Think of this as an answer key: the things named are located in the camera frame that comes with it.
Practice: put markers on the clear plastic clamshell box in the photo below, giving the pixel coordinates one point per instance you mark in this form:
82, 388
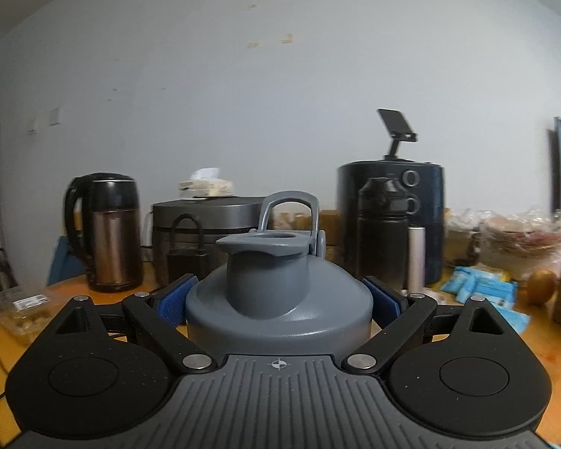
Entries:
23, 308

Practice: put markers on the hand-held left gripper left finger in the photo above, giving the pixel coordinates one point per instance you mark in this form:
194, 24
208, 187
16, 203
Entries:
175, 301

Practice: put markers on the dark blue air fryer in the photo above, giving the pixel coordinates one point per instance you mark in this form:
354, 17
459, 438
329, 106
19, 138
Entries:
430, 206

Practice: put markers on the white tissue pack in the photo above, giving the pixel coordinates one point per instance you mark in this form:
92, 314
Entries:
205, 184

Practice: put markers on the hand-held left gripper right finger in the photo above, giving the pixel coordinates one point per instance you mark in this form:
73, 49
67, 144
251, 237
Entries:
385, 301

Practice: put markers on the grey lid shaker bottle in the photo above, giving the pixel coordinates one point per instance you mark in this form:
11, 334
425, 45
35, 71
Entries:
276, 299

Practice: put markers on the pile of blue packets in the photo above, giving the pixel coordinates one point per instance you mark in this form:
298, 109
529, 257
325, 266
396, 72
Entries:
486, 290

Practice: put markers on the plastic bag of bread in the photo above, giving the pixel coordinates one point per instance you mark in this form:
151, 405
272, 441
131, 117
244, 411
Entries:
523, 248

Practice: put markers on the black frosted water bottle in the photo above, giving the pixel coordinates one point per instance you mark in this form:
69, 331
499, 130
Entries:
381, 238

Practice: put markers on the white wall switch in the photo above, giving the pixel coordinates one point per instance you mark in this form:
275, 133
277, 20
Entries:
32, 125
54, 116

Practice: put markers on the blue bag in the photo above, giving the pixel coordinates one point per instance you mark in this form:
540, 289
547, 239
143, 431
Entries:
68, 262

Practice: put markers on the grey rice cooker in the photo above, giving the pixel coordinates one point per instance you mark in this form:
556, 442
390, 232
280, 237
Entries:
233, 217

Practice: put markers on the black phone stand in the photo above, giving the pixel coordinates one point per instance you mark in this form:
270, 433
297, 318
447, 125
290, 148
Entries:
396, 126

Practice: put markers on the brown round fruit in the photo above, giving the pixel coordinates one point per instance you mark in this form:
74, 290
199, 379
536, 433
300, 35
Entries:
542, 287

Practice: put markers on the black copper electric kettle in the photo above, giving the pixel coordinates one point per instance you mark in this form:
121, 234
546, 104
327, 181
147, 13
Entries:
112, 238

